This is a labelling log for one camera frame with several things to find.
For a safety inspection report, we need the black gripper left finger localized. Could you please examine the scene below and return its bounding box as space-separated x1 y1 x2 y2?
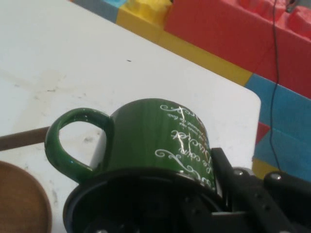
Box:
82 193 212 233

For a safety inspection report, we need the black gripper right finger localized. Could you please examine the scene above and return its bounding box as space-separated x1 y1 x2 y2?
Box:
209 147 311 233

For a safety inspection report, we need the green mug white lettering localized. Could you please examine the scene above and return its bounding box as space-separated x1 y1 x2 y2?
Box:
44 97 226 233

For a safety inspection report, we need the red giant toy block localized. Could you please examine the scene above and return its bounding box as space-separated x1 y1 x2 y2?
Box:
257 121 273 147

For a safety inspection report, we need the blue giant toy block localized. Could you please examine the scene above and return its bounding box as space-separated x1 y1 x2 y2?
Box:
243 72 311 182

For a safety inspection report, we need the brown wooden mug tree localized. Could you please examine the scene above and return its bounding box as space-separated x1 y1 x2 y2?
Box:
0 126 53 233

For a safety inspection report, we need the colourful foam play mat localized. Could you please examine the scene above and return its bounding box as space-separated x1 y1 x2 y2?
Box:
163 0 311 99

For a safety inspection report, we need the thin black hanging cable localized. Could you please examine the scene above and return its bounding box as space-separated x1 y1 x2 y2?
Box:
270 0 283 171

